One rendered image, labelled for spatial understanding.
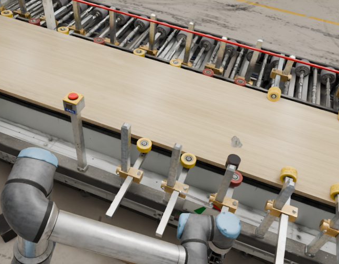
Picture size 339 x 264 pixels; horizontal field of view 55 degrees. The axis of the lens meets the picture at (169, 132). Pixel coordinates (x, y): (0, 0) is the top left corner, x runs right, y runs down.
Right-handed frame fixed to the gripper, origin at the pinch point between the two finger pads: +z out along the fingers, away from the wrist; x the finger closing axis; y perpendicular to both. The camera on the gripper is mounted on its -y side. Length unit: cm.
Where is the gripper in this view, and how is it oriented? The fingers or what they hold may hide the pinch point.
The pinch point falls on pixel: (210, 260)
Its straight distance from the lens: 152.2
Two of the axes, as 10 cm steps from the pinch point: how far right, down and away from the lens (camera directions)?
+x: 9.3, 3.1, -1.7
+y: -3.4, 6.5, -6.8
